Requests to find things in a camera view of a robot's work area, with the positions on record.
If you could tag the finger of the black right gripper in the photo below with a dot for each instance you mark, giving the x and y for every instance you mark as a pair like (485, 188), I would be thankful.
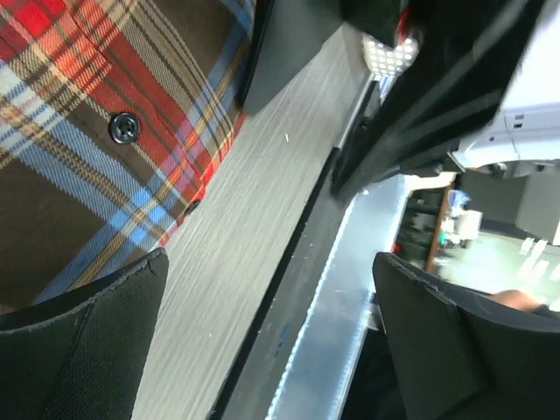
(286, 37)

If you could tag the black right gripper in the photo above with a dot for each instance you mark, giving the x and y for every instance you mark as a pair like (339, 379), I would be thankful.
(468, 54)

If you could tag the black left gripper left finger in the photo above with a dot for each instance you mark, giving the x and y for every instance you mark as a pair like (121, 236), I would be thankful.
(81, 355)

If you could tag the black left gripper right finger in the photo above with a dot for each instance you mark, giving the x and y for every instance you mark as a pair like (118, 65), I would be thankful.
(459, 355)

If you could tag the red brown plaid shirt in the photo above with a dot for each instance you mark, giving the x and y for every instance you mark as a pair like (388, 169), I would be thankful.
(114, 117)

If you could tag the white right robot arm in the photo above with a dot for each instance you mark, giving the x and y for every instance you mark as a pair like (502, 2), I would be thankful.
(526, 125)

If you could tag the white perforated plastic basket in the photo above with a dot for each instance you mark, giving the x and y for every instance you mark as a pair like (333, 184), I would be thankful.
(385, 61)

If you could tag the white slotted cable duct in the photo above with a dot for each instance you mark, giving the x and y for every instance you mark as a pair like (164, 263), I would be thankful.
(315, 380)

